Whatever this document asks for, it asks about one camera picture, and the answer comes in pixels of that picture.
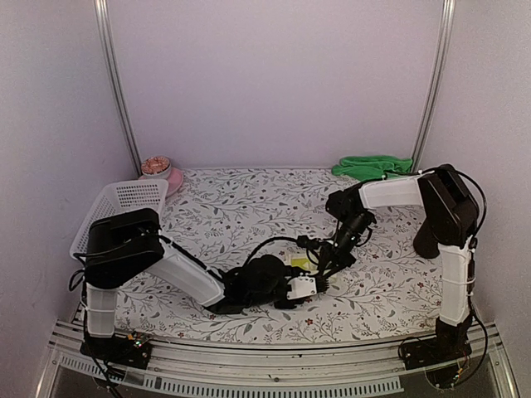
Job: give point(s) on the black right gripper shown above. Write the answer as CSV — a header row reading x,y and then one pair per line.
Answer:
x,y
339,259

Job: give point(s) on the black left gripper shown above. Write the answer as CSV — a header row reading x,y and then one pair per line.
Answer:
x,y
295,272

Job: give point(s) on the yellow-green crocodile towel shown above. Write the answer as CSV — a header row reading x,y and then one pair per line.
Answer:
x,y
302,263

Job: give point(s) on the green microfiber towel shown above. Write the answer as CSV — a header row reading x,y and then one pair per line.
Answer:
x,y
365,168

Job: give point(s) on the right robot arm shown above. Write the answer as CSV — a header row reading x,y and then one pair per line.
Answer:
x,y
453,219

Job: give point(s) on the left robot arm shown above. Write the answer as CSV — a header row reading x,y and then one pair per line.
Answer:
x,y
122,246

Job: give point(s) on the floral patterned table mat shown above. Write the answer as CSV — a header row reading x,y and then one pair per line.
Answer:
x,y
222,215

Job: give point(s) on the dark brown cylinder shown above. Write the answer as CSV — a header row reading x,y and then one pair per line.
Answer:
x,y
425,243

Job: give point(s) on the pink plate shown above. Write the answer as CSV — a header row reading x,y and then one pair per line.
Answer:
x,y
173,176

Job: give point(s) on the white plastic basket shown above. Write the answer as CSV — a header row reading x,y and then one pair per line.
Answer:
x,y
118,198

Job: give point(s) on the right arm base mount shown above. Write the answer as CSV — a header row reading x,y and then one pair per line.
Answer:
x,y
443,347

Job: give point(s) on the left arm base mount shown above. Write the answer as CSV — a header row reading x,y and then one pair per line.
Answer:
x,y
131,351

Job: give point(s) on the aluminium front rail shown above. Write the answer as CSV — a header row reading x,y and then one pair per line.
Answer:
x,y
181,367

